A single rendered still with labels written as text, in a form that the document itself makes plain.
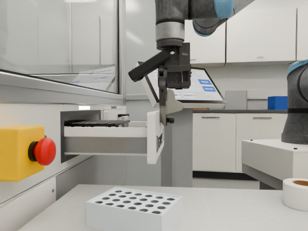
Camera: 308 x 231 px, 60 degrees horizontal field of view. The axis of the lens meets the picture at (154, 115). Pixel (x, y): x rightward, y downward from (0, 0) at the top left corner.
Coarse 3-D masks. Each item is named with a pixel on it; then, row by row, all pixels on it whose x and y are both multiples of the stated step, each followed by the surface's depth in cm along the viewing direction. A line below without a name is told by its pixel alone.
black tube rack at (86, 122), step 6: (66, 120) 78; (72, 120) 78; (78, 120) 78; (84, 120) 78; (90, 120) 78; (96, 120) 79; (102, 120) 79; (108, 120) 79; (114, 120) 78; (120, 120) 78; (72, 126) 64; (84, 126) 72; (108, 126) 63
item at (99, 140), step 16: (64, 128) 59; (80, 128) 59; (96, 128) 59; (112, 128) 58; (128, 128) 58; (144, 128) 58; (64, 144) 59; (80, 144) 59; (96, 144) 58; (112, 144) 58; (128, 144) 58; (144, 144) 57
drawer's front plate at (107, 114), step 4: (104, 112) 89; (108, 112) 89; (112, 112) 94; (116, 112) 100; (120, 112) 106; (124, 112) 114; (104, 116) 89; (108, 116) 89; (112, 116) 94; (116, 116) 100
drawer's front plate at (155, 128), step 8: (152, 112) 56; (152, 120) 55; (152, 128) 55; (160, 128) 70; (152, 136) 56; (152, 144) 56; (160, 144) 70; (152, 152) 56; (160, 152) 70; (152, 160) 56
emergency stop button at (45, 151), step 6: (42, 138) 38; (48, 138) 38; (42, 144) 37; (48, 144) 38; (54, 144) 39; (36, 150) 37; (42, 150) 37; (48, 150) 37; (54, 150) 39; (36, 156) 37; (42, 156) 37; (48, 156) 37; (54, 156) 39; (42, 162) 37; (48, 162) 38
